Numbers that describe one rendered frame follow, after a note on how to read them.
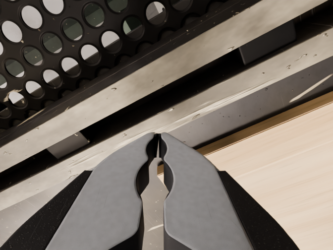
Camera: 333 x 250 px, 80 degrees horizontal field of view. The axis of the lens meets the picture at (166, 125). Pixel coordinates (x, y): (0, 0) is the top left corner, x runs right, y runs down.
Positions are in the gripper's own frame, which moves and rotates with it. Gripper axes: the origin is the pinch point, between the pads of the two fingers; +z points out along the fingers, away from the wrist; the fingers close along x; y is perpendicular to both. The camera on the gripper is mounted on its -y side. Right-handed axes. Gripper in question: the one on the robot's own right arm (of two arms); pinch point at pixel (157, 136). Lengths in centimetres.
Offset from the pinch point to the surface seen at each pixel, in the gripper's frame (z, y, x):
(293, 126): 10.1, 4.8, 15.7
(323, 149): 10.7, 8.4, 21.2
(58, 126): 3.8, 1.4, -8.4
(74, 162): 4.0, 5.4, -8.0
